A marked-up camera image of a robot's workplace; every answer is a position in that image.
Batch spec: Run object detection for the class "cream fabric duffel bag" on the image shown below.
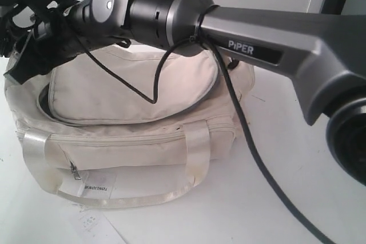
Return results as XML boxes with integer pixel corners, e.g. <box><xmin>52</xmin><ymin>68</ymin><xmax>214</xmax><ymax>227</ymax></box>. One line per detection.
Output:
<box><xmin>4</xmin><ymin>50</ymin><xmax>241</xmax><ymax>209</ymax></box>

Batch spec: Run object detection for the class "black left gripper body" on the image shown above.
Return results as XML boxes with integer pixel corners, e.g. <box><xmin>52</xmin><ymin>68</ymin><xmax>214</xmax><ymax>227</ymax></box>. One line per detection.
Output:
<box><xmin>1</xmin><ymin>9</ymin><xmax>23</xmax><ymax>57</ymax></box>

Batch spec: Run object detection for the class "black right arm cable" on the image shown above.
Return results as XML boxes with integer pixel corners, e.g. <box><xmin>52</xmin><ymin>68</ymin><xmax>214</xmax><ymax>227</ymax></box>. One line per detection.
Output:
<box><xmin>51</xmin><ymin>0</ymin><xmax>344</xmax><ymax>244</ymax></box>

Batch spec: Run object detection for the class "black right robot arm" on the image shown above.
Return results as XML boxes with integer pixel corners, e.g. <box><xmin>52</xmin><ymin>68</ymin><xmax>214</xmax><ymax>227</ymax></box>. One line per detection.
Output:
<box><xmin>1</xmin><ymin>0</ymin><xmax>365</xmax><ymax>183</ymax></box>

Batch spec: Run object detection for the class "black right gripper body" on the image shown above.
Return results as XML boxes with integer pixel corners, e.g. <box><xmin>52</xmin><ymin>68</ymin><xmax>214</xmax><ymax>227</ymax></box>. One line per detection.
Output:
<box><xmin>28</xmin><ymin>1</ymin><xmax>94</xmax><ymax>64</ymax></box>

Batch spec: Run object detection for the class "small white price tag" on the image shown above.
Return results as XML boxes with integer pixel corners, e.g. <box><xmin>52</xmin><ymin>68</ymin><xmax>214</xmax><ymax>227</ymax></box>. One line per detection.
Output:
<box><xmin>73</xmin><ymin>211</ymin><xmax>108</xmax><ymax>239</ymax></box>

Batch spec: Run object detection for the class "white paper hang tag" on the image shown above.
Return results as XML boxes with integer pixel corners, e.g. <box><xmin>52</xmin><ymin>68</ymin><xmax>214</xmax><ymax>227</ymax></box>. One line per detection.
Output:
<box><xmin>59</xmin><ymin>170</ymin><xmax>117</xmax><ymax>199</ymax></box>

